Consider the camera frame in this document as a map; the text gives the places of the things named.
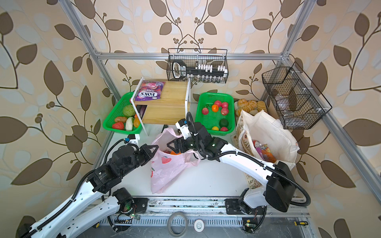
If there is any red apple left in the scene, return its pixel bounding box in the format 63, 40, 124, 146
201, 108, 209, 115

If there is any cream canvas tote bag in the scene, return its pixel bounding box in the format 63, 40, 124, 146
232, 111, 299, 170

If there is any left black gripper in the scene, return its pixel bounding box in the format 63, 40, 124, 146
119, 143, 159, 179

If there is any black wire basket right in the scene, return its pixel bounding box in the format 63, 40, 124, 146
262, 62, 332, 130

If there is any white wooden two-tier shelf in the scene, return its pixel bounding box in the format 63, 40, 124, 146
130, 77, 191, 136

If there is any green cabbage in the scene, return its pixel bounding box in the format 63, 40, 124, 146
122, 104, 136, 118

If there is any yellow black screwdriver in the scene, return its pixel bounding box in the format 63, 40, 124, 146
294, 221, 309, 226

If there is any pink plastic grocery bag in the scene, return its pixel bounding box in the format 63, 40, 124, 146
151, 128, 200, 193

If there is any black wire basket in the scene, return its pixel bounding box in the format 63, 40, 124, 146
262, 62, 332, 130
167, 48, 229, 84

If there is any small orange tangerine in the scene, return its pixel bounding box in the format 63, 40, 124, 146
211, 104, 219, 113

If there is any black wire basket rear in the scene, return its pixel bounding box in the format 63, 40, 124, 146
167, 48, 229, 84

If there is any purple Fox's candy bag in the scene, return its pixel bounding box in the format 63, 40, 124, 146
135, 80, 165, 102

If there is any red strawberry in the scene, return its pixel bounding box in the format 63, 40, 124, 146
112, 122, 125, 130

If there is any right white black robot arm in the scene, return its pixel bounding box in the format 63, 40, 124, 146
167, 117, 311, 214

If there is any green avocado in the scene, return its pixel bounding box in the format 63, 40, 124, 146
219, 119, 229, 128

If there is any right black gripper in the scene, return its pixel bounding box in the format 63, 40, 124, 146
167, 135, 204, 153

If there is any grey tape roll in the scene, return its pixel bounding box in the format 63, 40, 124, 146
167, 211, 189, 238

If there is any green fruit basket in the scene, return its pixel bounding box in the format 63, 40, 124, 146
194, 92, 236, 136

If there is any left green vegetable basket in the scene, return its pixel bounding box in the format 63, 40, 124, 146
103, 92, 142, 134

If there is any white bread tray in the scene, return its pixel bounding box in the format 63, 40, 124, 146
234, 99, 267, 117

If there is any black barcode scanner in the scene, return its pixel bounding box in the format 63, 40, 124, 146
171, 59, 187, 81

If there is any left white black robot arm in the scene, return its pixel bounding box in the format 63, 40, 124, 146
16, 138, 159, 238

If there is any orange Fox's candy bag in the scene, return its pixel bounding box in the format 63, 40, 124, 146
261, 144, 277, 163

